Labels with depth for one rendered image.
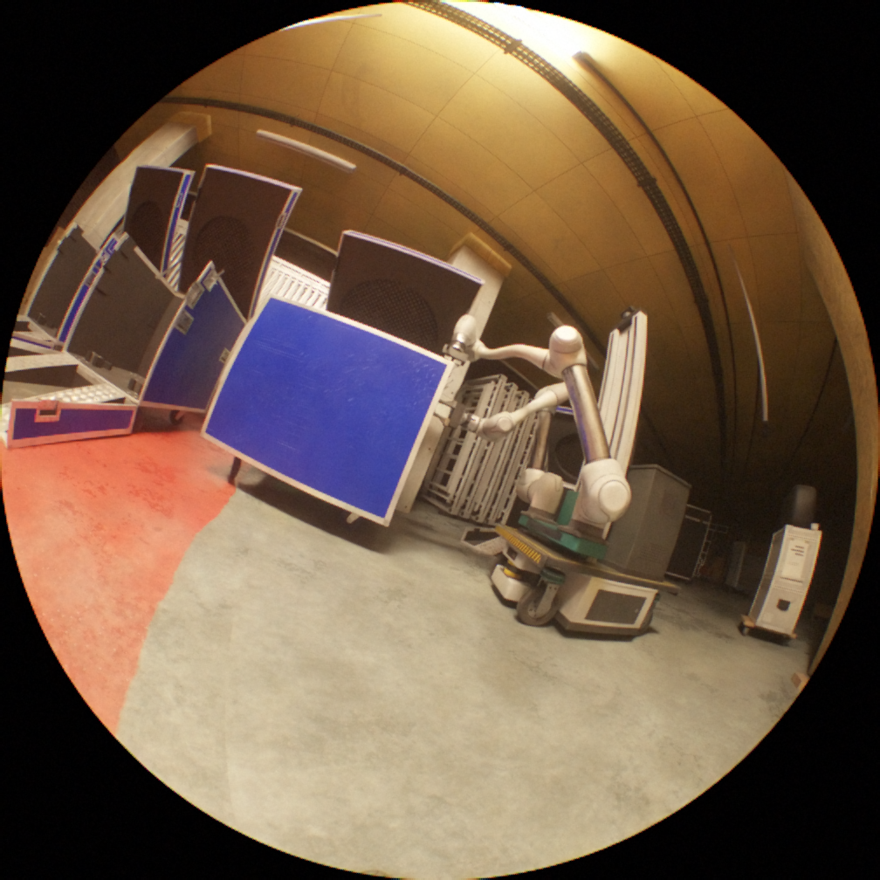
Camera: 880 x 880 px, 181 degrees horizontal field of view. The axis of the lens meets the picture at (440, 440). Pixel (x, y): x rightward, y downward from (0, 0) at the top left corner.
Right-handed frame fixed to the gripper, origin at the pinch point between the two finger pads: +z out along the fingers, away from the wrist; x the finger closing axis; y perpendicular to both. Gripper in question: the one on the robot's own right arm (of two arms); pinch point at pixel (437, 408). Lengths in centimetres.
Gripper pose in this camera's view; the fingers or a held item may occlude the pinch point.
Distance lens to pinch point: 143.4
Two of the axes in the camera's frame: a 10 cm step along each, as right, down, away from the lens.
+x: 3.7, -9.2, 1.2
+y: -1.9, 0.6, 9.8
